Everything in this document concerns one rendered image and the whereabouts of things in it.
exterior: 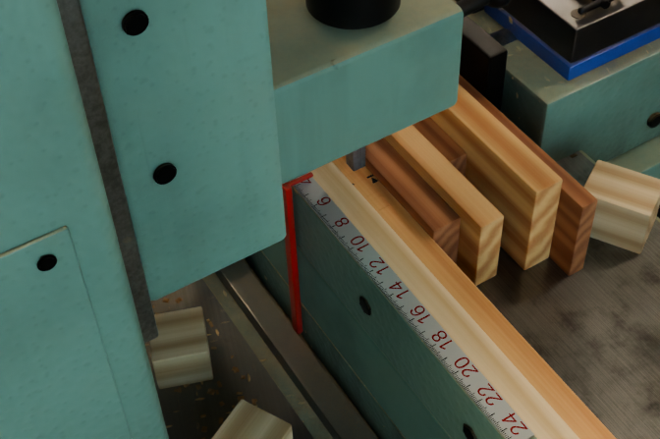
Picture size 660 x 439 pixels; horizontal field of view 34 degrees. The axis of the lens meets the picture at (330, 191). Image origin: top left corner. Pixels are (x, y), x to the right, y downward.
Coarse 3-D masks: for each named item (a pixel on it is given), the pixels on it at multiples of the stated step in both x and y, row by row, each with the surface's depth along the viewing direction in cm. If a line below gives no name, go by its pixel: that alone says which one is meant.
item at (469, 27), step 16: (464, 32) 69; (480, 32) 69; (496, 32) 74; (512, 32) 74; (464, 48) 70; (480, 48) 68; (496, 48) 68; (464, 64) 70; (480, 64) 69; (496, 64) 68; (480, 80) 69; (496, 80) 69; (496, 96) 70
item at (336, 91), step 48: (288, 0) 60; (432, 0) 59; (288, 48) 57; (336, 48) 57; (384, 48) 57; (432, 48) 59; (288, 96) 55; (336, 96) 57; (384, 96) 60; (432, 96) 62; (288, 144) 58; (336, 144) 60
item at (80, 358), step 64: (0, 0) 34; (0, 64) 36; (64, 64) 37; (0, 128) 38; (64, 128) 39; (0, 192) 39; (64, 192) 41; (0, 256) 41; (64, 256) 43; (0, 320) 43; (64, 320) 45; (128, 320) 48; (0, 384) 45; (64, 384) 48; (128, 384) 50
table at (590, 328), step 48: (480, 288) 67; (528, 288) 67; (576, 288) 67; (624, 288) 67; (336, 336) 70; (528, 336) 65; (576, 336) 64; (624, 336) 64; (384, 384) 66; (576, 384) 62; (624, 384) 62; (432, 432) 62; (624, 432) 60
